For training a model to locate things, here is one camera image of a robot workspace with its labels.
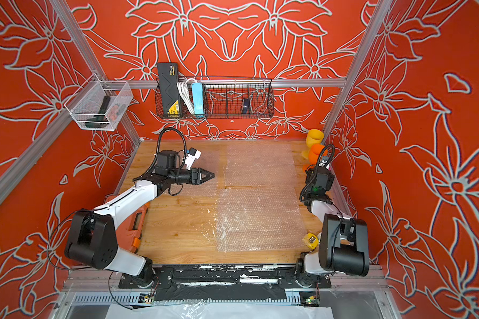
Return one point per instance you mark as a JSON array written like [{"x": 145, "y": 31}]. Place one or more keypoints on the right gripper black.
[{"x": 310, "y": 175}]

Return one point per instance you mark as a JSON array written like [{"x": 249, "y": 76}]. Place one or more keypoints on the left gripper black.
[{"x": 196, "y": 179}]

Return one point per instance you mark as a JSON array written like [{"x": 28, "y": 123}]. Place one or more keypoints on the orange plastic wine glass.
[{"x": 312, "y": 154}]

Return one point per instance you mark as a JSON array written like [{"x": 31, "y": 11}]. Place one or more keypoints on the yellow plastic wine glass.
[{"x": 314, "y": 136}]

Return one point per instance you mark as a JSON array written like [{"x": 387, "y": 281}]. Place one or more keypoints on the clear bubble wrap sheet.
[{"x": 260, "y": 164}]

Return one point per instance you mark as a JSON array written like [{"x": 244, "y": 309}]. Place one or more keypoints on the bubble orange glass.
[{"x": 259, "y": 219}]

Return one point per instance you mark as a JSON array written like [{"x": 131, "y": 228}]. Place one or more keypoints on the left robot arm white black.
[{"x": 92, "y": 238}]

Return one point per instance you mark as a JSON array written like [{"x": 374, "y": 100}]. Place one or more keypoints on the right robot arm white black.
[{"x": 342, "y": 243}]

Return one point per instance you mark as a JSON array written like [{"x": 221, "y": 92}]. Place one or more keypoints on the yellow tape measure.
[{"x": 311, "y": 241}]

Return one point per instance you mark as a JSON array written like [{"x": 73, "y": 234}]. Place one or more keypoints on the black yellow device box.
[{"x": 169, "y": 102}]

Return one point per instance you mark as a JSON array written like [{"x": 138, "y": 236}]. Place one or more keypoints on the light blue power bank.
[{"x": 198, "y": 99}]

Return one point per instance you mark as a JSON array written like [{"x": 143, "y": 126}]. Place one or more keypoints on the orange plastic tool case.
[{"x": 137, "y": 227}]

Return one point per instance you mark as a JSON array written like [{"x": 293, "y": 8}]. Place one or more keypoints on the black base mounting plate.
[{"x": 269, "y": 283}]

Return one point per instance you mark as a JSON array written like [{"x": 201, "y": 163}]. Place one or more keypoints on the white plastic sheet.
[{"x": 221, "y": 310}]

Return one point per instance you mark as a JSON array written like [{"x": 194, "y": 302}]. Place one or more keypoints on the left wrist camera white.
[{"x": 191, "y": 156}]

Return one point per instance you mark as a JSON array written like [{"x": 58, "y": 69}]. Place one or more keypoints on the black wire wall basket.
[{"x": 223, "y": 98}]

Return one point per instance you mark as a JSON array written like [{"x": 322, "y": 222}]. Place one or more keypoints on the dark green handled tool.
[{"x": 98, "y": 120}]

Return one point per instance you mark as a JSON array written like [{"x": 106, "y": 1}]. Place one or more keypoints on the clear acrylic wall bin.
[{"x": 86, "y": 101}]

